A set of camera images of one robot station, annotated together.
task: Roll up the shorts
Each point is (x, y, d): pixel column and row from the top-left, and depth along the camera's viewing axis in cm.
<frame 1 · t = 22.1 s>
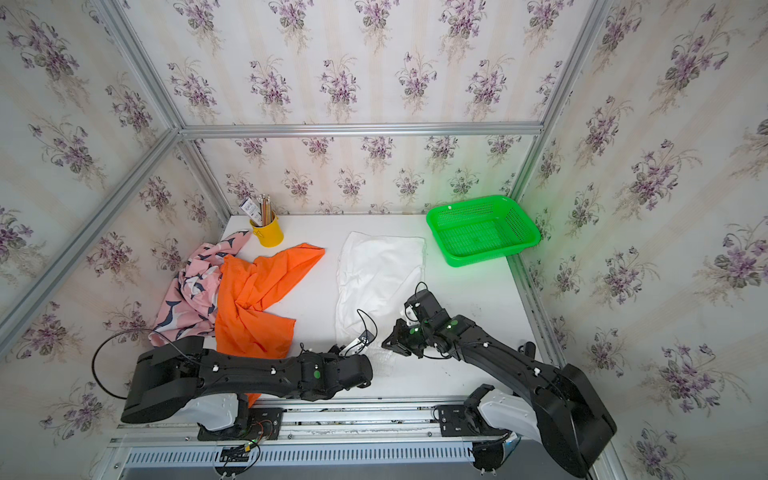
left hand: (358, 363, 81), fingers open
right hand: (383, 348, 78), fingers closed
white shorts: (377, 277, 103), on the table
orange cloth garment: (245, 288, 92), point 7 cm above the table
pink patterned garment: (189, 306, 91), point 4 cm above the table
green plastic basket: (474, 229, 117), point 2 cm above the table
yellow pencil cup: (269, 235, 107), point 7 cm above the table
wooden pencils bundle: (265, 209, 106), point 14 cm above the table

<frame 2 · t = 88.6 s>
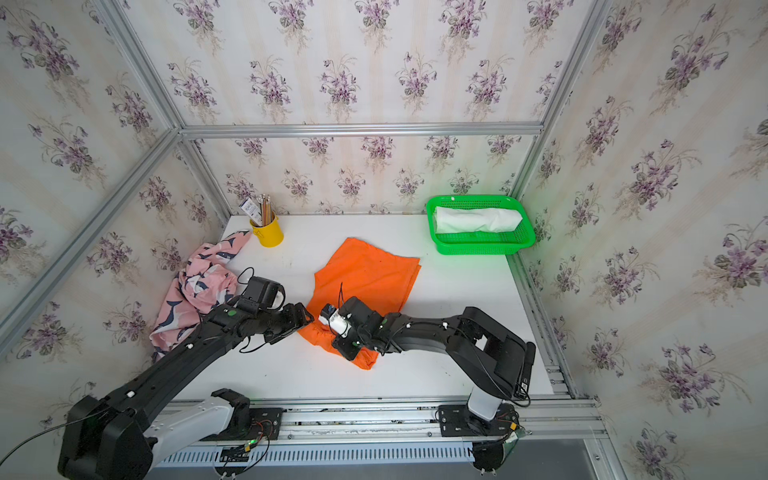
left hand: (308, 324, 81), fingers open
right hand: (338, 343, 83), fingers closed
orange cloth garment: (364, 270, 106), on the table
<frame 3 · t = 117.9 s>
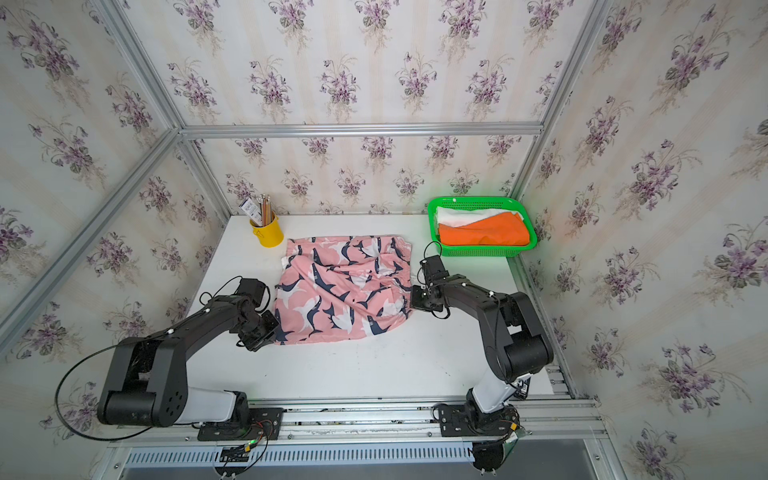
left hand: (280, 336, 88), fingers closed
right hand: (416, 302, 94), fingers closed
orange cloth garment: (505, 229, 111), point 6 cm above the table
pink patterned garment: (342, 285, 97), point 4 cm above the table
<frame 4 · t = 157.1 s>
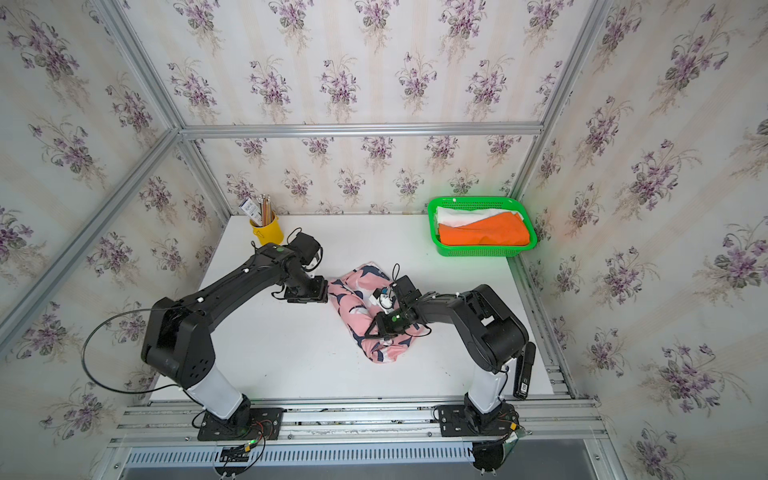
left hand: (324, 299, 86), fingers open
right hand: (372, 337, 88), fingers closed
pink patterned garment: (352, 294, 93), point 6 cm above the table
